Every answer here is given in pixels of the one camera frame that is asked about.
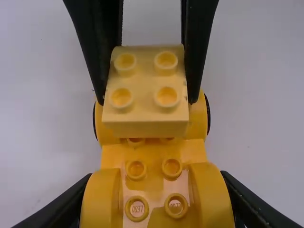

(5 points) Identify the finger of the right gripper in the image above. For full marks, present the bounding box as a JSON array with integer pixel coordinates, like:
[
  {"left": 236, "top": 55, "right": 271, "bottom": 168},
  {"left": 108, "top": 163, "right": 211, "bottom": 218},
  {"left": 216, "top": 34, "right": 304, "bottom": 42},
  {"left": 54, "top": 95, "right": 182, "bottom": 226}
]
[
  {"left": 62, "top": 0, "right": 124, "bottom": 105},
  {"left": 180, "top": 0, "right": 220, "bottom": 107}
]

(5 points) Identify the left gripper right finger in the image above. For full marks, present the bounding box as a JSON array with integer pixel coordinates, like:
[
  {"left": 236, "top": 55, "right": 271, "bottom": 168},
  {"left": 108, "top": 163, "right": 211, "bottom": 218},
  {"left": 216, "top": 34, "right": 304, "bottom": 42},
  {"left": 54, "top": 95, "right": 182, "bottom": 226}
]
[{"left": 220, "top": 170, "right": 304, "bottom": 228}]

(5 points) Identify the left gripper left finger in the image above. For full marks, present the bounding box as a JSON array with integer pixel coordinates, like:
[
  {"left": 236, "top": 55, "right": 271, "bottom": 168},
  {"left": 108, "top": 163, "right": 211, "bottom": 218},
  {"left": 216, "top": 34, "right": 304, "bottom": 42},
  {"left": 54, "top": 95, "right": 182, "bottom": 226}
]
[{"left": 10, "top": 172, "right": 93, "bottom": 228}]

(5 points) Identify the yellow toy brick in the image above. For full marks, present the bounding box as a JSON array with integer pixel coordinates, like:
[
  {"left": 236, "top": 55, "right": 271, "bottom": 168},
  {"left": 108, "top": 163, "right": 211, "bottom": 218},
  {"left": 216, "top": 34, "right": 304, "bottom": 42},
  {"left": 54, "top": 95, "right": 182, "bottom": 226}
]
[{"left": 101, "top": 44, "right": 190, "bottom": 138}]

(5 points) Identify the yellow toy car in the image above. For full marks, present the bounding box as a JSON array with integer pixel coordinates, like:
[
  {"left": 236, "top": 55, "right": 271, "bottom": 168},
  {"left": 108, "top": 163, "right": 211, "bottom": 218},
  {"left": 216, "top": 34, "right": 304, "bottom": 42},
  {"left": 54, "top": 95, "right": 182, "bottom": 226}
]
[{"left": 83, "top": 91, "right": 236, "bottom": 228}]

